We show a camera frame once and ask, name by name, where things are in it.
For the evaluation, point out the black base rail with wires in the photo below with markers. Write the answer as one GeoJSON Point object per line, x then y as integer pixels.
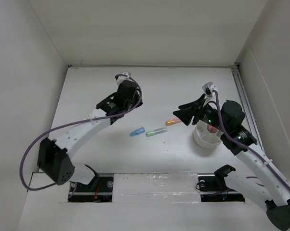
{"type": "Point", "coordinates": [102, 193]}

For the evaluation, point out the white round divided container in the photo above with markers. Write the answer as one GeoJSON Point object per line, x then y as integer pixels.
{"type": "Point", "coordinates": [207, 136]}

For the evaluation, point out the blue correction tape dispenser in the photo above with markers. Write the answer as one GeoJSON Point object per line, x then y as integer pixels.
{"type": "Point", "coordinates": [137, 132]}

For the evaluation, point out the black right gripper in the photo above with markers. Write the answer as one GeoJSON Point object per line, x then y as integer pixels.
{"type": "Point", "coordinates": [186, 115]}

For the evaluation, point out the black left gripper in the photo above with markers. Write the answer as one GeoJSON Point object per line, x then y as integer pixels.
{"type": "Point", "coordinates": [137, 99]}

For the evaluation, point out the green capped highlighter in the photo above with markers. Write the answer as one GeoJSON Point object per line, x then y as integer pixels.
{"type": "Point", "coordinates": [156, 131]}

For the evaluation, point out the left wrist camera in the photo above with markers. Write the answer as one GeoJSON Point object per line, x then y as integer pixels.
{"type": "Point", "coordinates": [122, 77]}

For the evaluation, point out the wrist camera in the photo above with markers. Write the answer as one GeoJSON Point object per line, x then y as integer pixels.
{"type": "Point", "coordinates": [122, 77]}
{"type": "Point", "coordinates": [208, 89]}

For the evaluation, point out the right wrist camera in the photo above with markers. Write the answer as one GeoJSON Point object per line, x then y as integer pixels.
{"type": "Point", "coordinates": [208, 89]}

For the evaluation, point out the white foam front board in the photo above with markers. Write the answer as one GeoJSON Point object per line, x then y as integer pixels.
{"type": "Point", "coordinates": [156, 188]}

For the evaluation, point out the yellow capped pink highlighter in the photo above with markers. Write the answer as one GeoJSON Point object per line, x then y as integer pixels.
{"type": "Point", "coordinates": [172, 122]}

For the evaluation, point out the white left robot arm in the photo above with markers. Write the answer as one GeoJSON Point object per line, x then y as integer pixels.
{"type": "Point", "coordinates": [55, 156]}

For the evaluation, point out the aluminium rail at table edge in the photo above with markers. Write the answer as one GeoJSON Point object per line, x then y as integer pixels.
{"type": "Point", "coordinates": [250, 122]}

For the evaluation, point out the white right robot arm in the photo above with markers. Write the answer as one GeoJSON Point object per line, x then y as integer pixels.
{"type": "Point", "coordinates": [274, 195]}

